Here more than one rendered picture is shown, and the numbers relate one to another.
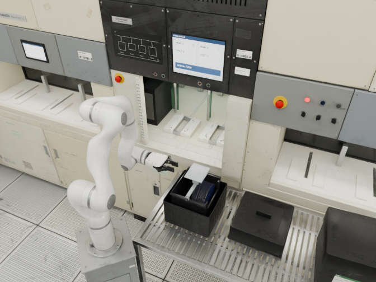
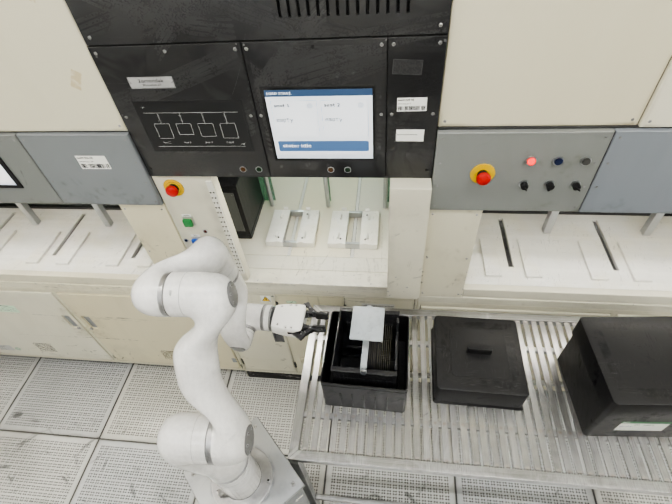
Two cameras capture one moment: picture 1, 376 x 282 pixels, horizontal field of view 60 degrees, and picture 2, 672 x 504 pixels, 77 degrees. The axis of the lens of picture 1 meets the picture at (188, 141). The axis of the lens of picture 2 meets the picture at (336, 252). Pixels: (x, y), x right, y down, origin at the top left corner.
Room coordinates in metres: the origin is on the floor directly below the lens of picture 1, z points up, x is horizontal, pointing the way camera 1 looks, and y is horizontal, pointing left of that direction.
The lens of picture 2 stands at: (0.57, 0.19, 2.19)
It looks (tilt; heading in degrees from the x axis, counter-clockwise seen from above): 47 degrees down; 347
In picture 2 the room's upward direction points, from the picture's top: 6 degrees counter-clockwise
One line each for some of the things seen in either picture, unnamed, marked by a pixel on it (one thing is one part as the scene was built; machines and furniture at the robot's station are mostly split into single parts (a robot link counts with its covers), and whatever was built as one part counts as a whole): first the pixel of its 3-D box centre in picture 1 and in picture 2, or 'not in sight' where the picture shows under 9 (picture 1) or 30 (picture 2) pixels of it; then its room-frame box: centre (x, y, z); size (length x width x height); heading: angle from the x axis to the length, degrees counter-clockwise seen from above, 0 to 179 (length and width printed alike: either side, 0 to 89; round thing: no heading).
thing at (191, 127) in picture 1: (182, 125); (293, 227); (1.94, 0.04, 0.89); 0.22 x 0.21 x 0.04; 156
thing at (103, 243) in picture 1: (102, 231); (235, 470); (1.04, 0.45, 0.85); 0.19 x 0.19 x 0.18
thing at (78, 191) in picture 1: (88, 202); (203, 445); (1.05, 0.48, 1.07); 0.19 x 0.12 x 0.24; 69
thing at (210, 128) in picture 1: (217, 134); (354, 228); (1.84, -0.21, 0.89); 0.22 x 0.21 x 0.04; 156
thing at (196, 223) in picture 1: (196, 202); (367, 360); (1.25, -0.05, 0.85); 0.28 x 0.28 x 0.17; 65
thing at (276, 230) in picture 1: (262, 220); (476, 357); (1.14, -0.41, 0.83); 0.29 x 0.29 x 0.13; 65
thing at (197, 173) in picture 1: (196, 192); (366, 348); (1.25, -0.04, 0.93); 0.24 x 0.20 x 0.32; 155
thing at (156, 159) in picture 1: (155, 160); (287, 319); (1.36, 0.18, 1.06); 0.11 x 0.10 x 0.07; 64
